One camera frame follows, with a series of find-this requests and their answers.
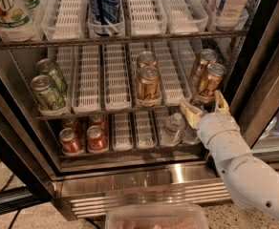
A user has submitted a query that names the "left clear water bottle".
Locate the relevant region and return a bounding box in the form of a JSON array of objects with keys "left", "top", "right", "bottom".
[{"left": 161, "top": 113, "right": 185, "bottom": 147}]

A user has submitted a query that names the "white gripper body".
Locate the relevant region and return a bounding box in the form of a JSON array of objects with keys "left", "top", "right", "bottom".
[{"left": 197, "top": 113, "right": 240, "bottom": 146}]

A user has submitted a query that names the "glass fridge door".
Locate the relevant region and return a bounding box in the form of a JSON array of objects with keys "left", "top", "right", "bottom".
[{"left": 0, "top": 94, "right": 54, "bottom": 215}]

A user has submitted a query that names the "right clear water bottle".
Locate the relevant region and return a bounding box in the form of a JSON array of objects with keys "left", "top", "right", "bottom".
[{"left": 182, "top": 119, "right": 201, "bottom": 145}]

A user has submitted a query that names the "blue pepsi bottle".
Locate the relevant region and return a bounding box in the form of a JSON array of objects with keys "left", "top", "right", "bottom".
[{"left": 89, "top": 0, "right": 121, "bottom": 36}]

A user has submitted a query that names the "clear water bottle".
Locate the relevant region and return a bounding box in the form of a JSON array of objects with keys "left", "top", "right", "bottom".
[
  {"left": 182, "top": 119, "right": 201, "bottom": 145},
  {"left": 161, "top": 113, "right": 185, "bottom": 147}
]

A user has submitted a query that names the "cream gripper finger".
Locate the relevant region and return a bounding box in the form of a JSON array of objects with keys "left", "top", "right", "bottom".
[
  {"left": 214, "top": 90, "right": 230, "bottom": 115},
  {"left": 180, "top": 99, "right": 203, "bottom": 129}
]

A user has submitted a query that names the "stainless fridge cabinet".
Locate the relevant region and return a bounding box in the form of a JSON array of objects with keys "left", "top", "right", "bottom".
[{"left": 0, "top": 0, "right": 279, "bottom": 220}]

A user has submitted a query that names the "clear plastic container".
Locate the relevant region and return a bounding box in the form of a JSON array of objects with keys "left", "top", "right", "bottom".
[{"left": 105, "top": 204, "right": 209, "bottom": 229}]

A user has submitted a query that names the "rear left red can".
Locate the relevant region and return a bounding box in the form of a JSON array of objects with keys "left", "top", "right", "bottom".
[{"left": 61, "top": 116, "right": 80, "bottom": 135}]

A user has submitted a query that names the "orange can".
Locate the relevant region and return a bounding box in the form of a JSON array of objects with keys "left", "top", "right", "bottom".
[
  {"left": 138, "top": 67, "right": 161, "bottom": 101},
  {"left": 197, "top": 63, "right": 226, "bottom": 97},
  {"left": 190, "top": 49, "right": 218, "bottom": 84},
  {"left": 137, "top": 51, "right": 158, "bottom": 68}
]

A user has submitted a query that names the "middle wire shelf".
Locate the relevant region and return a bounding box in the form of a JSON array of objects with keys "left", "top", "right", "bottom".
[{"left": 35, "top": 98, "right": 222, "bottom": 122}]

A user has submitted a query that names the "black cable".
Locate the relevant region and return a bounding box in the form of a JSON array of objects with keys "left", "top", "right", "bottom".
[{"left": 7, "top": 208, "right": 23, "bottom": 229}]

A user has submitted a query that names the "rear green can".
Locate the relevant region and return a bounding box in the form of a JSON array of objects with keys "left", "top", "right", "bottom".
[{"left": 36, "top": 58, "right": 68, "bottom": 97}]

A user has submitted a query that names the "wire shelf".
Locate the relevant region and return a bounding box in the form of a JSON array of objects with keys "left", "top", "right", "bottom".
[
  {"left": 0, "top": 30, "right": 247, "bottom": 50},
  {"left": 35, "top": 98, "right": 222, "bottom": 122}
]

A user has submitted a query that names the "green can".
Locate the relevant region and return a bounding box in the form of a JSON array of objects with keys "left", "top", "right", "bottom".
[
  {"left": 31, "top": 74, "right": 66, "bottom": 111},
  {"left": 36, "top": 58, "right": 68, "bottom": 97}
]

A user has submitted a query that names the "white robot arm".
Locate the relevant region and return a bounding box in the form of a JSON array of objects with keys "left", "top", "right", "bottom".
[{"left": 180, "top": 91, "right": 279, "bottom": 220}]

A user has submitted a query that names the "top wire shelf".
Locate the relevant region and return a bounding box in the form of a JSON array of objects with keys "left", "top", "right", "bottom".
[{"left": 0, "top": 30, "right": 247, "bottom": 50}]

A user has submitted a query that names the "white labelled bottle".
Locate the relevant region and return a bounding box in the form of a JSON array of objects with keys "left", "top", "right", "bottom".
[{"left": 214, "top": 0, "right": 247, "bottom": 31}]

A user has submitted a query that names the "rear right red can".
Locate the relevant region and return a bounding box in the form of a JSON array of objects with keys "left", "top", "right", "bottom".
[{"left": 89, "top": 114, "right": 107, "bottom": 134}]

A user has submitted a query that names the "front right red can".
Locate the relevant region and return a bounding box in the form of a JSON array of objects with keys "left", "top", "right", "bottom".
[{"left": 86, "top": 125, "right": 107, "bottom": 153}]

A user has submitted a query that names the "front green can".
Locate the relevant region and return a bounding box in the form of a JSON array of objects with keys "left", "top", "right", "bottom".
[{"left": 31, "top": 74, "right": 66, "bottom": 111}]

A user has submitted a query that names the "front left red can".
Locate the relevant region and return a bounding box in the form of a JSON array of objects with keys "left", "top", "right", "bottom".
[{"left": 59, "top": 128, "right": 83, "bottom": 156}]

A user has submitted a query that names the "red can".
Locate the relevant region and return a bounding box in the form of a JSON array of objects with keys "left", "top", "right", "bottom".
[
  {"left": 89, "top": 114, "right": 107, "bottom": 134},
  {"left": 86, "top": 125, "right": 107, "bottom": 153},
  {"left": 59, "top": 128, "right": 83, "bottom": 156},
  {"left": 61, "top": 116, "right": 80, "bottom": 135}
]

